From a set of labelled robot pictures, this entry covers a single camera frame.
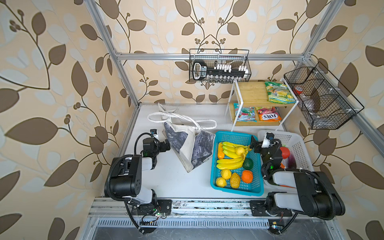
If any cream canvas grocery bag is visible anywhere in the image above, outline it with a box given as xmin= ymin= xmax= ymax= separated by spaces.
xmin=148 ymin=103 xmax=218 ymax=173

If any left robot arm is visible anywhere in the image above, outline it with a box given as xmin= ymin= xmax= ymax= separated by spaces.
xmin=104 ymin=129 xmax=171 ymax=214

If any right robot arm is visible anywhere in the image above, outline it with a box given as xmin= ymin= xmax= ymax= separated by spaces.
xmin=250 ymin=131 xmax=346 ymax=221

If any lower teal snack bag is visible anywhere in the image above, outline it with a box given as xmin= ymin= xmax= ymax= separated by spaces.
xmin=233 ymin=103 xmax=257 ymax=122

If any orange Fox's candy bag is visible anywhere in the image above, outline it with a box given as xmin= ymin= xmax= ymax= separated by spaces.
xmin=256 ymin=107 xmax=282 ymax=122

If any green snack bag right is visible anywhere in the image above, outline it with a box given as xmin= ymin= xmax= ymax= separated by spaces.
xmin=264 ymin=82 xmax=296 ymax=104

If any red tomato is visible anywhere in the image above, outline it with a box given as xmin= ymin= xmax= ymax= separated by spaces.
xmin=280 ymin=147 xmax=291 ymax=159

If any green avocado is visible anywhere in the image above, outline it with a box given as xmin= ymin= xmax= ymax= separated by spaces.
xmin=242 ymin=158 xmax=254 ymax=171

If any white plastic basket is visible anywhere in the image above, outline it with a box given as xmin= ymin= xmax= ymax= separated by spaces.
xmin=257 ymin=130 xmax=314 ymax=193

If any upper banana bunch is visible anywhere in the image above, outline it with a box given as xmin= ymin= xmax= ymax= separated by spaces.
xmin=222 ymin=142 xmax=251 ymax=159

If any banana bunch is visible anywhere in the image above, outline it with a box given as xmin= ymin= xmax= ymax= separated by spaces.
xmin=216 ymin=158 xmax=244 ymax=170
xmin=222 ymin=142 xmax=251 ymax=159

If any lower banana bunch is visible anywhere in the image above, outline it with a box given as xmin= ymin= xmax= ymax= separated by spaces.
xmin=216 ymin=158 xmax=244 ymax=170

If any teal plastic basket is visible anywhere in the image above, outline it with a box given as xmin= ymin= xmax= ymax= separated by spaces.
xmin=210 ymin=131 xmax=264 ymax=197

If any orange tangerine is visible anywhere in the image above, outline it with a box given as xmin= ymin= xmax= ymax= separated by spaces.
xmin=242 ymin=170 xmax=254 ymax=184

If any small orange fruit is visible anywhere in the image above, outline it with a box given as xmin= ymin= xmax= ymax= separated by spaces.
xmin=217 ymin=143 xmax=225 ymax=160

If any yellow corn cob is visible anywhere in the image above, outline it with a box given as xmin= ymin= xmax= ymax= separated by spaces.
xmin=230 ymin=173 xmax=241 ymax=189

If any yellow lemon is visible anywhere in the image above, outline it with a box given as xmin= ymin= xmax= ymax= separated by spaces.
xmin=221 ymin=169 xmax=232 ymax=180

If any yellow round fruit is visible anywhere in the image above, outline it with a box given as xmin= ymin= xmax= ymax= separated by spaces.
xmin=216 ymin=177 xmax=227 ymax=188

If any plastic bottle red cap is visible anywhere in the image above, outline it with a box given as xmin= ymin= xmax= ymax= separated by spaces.
xmin=294 ymin=86 xmax=315 ymax=111

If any black tool in basket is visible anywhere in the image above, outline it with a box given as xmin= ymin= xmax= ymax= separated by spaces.
xmin=189 ymin=60 xmax=252 ymax=84

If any white wire shelf rack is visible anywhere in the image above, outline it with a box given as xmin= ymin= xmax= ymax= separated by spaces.
xmin=225 ymin=81 xmax=299 ymax=132

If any black wire basket right wall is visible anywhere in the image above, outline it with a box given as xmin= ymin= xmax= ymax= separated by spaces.
xmin=284 ymin=62 xmax=364 ymax=130

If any black wire basket wall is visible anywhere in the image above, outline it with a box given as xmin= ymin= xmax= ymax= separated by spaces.
xmin=189 ymin=48 xmax=252 ymax=84
xmin=284 ymin=62 xmax=364 ymax=130

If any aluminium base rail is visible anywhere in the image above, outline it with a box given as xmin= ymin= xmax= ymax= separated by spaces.
xmin=87 ymin=197 xmax=340 ymax=229

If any black wire basket back wall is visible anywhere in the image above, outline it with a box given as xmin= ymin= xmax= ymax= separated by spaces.
xmin=189 ymin=48 xmax=252 ymax=84

